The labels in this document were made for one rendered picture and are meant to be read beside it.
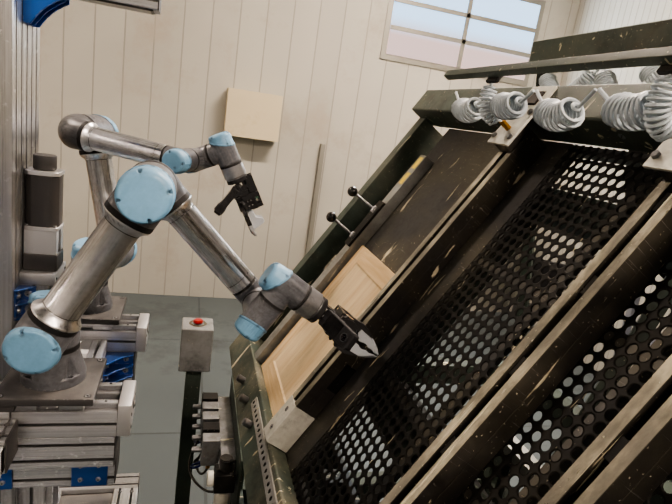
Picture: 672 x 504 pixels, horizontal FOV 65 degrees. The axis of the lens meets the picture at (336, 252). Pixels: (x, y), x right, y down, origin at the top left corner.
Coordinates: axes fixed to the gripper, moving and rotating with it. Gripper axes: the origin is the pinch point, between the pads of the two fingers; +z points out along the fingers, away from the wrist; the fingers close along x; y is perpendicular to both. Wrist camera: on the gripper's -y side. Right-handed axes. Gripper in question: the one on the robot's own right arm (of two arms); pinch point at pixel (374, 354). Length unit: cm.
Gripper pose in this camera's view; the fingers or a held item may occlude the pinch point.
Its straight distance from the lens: 140.2
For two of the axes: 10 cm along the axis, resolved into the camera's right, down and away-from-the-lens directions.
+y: -2.1, -2.6, 9.4
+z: 7.4, 5.9, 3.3
